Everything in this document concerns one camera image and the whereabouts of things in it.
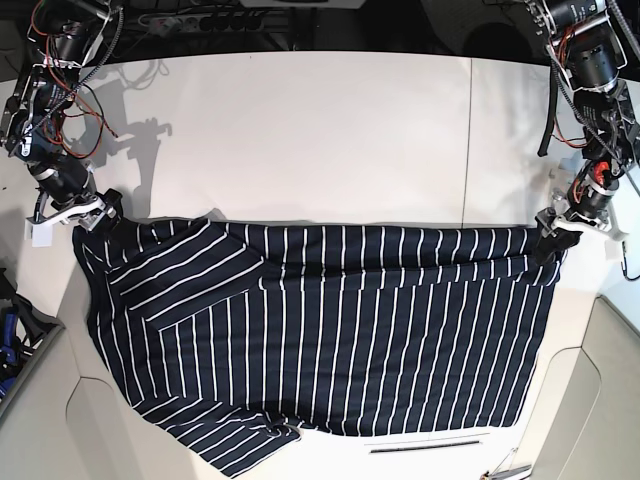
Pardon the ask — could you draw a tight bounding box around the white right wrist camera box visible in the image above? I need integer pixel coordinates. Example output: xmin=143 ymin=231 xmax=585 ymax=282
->
xmin=25 ymin=222 xmax=54 ymax=248

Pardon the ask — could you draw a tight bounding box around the beige panel right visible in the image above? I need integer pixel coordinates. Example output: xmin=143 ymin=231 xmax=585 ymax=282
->
xmin=513 ymin=297 xmax=639 ymax=479

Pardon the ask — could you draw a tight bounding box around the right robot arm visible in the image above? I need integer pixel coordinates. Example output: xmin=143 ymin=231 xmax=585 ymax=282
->
xmin=1 ymin=1 xmax=124 ymax=244

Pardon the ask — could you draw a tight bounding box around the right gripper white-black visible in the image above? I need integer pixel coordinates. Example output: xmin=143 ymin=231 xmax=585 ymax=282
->
xmin=27 ymin=189 xmax=124 ymax=236

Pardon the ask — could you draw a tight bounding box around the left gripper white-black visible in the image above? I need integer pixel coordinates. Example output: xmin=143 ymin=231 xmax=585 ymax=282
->
xmin=532 ymin=197 xmax=628 ymax=265

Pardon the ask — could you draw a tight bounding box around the white power strip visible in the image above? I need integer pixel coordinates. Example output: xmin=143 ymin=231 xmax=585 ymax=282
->
xmin=137 ymin=12 xmax=265 ymax=36

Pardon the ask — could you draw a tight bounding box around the metal tool at bottom edge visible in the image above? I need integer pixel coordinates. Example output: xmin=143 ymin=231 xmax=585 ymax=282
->
xmin=479 ymin=448 xmax=533 ymax=480

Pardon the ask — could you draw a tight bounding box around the navy white-striped T-shirt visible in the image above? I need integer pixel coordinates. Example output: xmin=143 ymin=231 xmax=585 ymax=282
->
xmin=72 ymin=218 xmax=564 ymax=478

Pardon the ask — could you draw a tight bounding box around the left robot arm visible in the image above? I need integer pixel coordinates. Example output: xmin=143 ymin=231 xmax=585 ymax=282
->
xmin=526 ymin=1 xmax=639 ymax=264

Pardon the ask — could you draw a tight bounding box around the black round stool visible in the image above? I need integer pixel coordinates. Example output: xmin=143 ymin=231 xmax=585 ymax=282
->
xmin=462 ymin=23 xmax=533 ymax=63

